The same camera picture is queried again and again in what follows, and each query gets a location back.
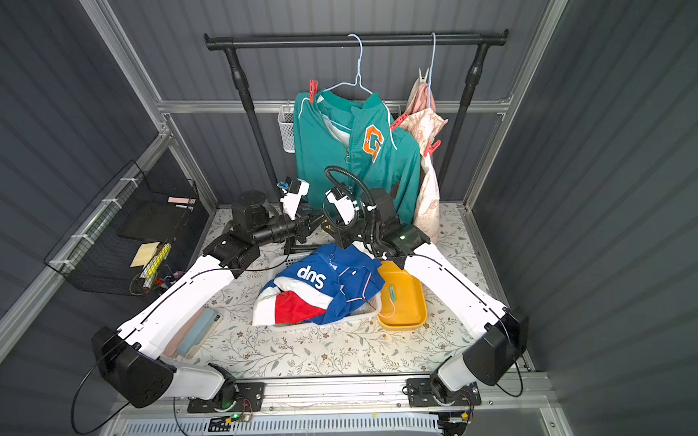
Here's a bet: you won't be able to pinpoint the blue red white jacket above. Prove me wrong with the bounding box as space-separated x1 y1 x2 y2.
252 245 385 326

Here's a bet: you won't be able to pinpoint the black wire mesh basket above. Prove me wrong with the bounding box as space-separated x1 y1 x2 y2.
44 154 210 298

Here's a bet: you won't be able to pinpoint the pink floral garment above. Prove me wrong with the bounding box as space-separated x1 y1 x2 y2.
399 80 448 243

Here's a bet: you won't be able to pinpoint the white mesh hanging cup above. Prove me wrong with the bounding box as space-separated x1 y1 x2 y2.
277 103 294 154

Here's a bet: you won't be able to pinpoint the pink and teal flat cases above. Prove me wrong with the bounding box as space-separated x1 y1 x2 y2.
163 307 222 359

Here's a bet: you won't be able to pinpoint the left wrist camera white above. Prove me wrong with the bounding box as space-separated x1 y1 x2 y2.
277 177 310 221

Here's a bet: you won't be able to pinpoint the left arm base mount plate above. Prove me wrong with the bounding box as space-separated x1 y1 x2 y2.
187 383 265 414

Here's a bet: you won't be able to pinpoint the green jacket orange letter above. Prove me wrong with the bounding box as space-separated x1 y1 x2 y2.
293 91 421 225

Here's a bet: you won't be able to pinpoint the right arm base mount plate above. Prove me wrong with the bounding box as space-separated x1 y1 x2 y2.
402 377 482 408

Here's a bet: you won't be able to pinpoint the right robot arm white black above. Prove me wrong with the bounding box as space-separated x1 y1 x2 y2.
325 186 528 404

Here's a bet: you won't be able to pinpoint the white perforated laundry basket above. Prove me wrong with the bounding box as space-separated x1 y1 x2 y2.
269 294 382 332

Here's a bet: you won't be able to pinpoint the red clothespin lower floral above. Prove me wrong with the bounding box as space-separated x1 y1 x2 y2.
423 140 442 157

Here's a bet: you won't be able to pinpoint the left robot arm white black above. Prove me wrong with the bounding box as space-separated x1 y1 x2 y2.
92 191 324 410

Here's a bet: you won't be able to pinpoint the yellow sticky notepad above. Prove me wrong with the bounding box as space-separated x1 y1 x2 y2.
130 242 161 268

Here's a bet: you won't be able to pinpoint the yellow plastic tray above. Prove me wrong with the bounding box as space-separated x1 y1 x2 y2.
377 261 427 331

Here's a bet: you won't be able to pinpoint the black clothes rack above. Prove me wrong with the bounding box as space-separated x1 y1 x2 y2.
204 29 510 185

